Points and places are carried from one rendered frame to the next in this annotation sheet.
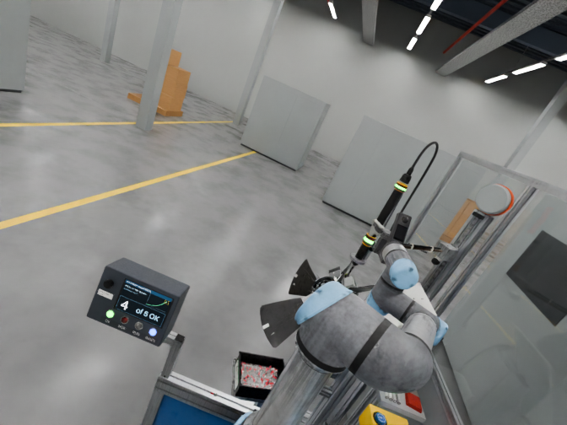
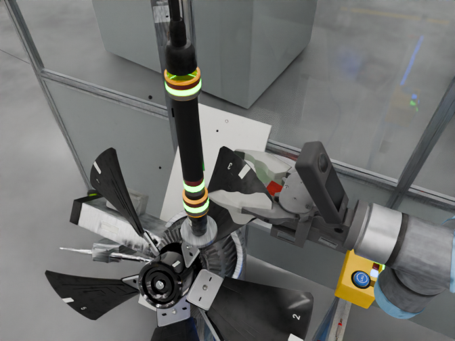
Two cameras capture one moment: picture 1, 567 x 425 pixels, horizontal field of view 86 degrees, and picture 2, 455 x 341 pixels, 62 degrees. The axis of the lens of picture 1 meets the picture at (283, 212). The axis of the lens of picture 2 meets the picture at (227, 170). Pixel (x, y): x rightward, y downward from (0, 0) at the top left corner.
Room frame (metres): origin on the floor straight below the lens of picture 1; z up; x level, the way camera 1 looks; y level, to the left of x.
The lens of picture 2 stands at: (0.96, -0.05, 2.09)
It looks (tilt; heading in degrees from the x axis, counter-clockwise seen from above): 50 degrees down; 296
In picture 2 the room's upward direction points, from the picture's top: straight up
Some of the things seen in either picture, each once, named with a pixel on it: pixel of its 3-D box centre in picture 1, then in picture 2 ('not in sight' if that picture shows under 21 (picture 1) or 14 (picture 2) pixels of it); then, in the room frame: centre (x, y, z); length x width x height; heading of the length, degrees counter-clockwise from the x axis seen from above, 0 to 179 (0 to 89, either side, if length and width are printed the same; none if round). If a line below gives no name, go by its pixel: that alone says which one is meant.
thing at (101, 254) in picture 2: not in sight; (103, 254); (1.53, -0.37, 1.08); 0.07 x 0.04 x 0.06; 12
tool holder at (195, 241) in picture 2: (364, 250); (196, 214); (1.19, -0.38, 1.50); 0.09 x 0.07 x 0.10; 127
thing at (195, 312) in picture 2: not in sight; (200, 321); (1.22, -0.37, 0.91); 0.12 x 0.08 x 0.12; 92
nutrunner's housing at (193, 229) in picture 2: (381, 219); (191, 162); (1.18, -0.37, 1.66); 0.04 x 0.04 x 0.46
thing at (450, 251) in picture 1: (446, 251); (168, 24); (1.56, -0.87, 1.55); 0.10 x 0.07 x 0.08; 127
